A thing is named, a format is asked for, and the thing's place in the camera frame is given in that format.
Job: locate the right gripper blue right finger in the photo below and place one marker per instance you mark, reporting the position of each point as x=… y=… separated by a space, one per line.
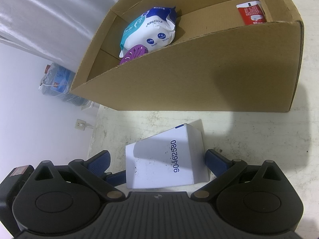
x=217 y=163

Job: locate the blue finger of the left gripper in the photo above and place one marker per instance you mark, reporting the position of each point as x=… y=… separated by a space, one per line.
x=116 y=179

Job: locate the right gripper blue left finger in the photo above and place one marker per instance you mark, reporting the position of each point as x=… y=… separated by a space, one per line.
x=99 y=163

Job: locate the small white carton box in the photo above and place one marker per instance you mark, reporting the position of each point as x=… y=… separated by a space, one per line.
x=171 y=158

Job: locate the purple round air freshener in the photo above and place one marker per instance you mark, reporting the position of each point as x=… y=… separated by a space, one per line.
x=136 y=51

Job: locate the blue white wet wipes pack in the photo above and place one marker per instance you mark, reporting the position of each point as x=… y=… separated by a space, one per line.
x=154 y=29

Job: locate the red toothpaste tube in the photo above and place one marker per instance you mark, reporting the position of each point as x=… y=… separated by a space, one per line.
x=251 y=12

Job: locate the white water dispenser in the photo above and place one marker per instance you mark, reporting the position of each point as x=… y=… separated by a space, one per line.
x=90 y=105

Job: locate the blue water jug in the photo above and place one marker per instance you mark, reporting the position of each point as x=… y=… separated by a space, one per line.
x=57 y=83

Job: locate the brown cardboard box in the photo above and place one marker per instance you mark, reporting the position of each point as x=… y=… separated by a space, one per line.
x=214 y=63

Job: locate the white curtain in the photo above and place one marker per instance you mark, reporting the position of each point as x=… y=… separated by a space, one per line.
x=57 y=30

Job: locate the white wall socket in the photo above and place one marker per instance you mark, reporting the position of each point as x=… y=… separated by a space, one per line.
x=82 y=125

